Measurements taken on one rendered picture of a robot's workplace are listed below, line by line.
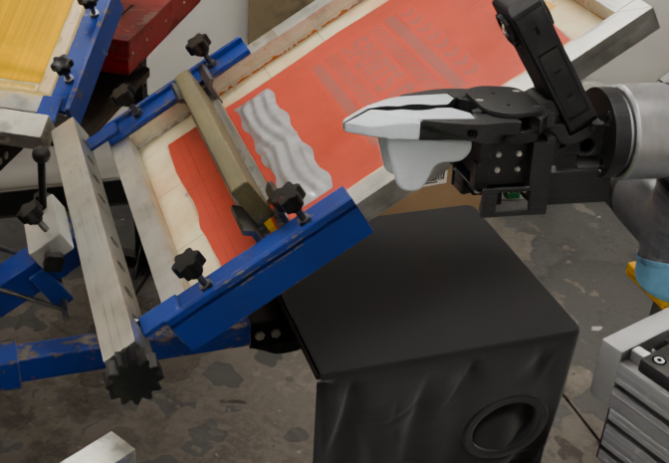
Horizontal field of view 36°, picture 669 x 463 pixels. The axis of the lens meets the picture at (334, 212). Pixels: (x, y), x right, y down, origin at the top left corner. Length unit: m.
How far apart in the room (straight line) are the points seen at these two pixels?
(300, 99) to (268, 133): 0.09
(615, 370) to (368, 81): 0.62
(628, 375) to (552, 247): 2.55
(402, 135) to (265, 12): 2.97
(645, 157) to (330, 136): 0.86
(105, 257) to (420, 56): 0.58
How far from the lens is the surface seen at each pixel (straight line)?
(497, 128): 0.73
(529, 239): 3.91
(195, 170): 1.72
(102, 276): 1.49
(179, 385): 3.08
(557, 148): 0.79
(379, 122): 0.73
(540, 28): 0.75
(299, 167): 1.55
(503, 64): 1.54
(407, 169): 0.75
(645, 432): 1.37
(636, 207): 0.92
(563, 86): 0.77
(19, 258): 1.67
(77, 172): 1.75
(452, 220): 2.06
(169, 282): 1.47
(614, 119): 0.79
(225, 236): 1.54
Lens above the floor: 1.99
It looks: 31 degrees down
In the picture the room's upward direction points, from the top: 4 degrees clockwise
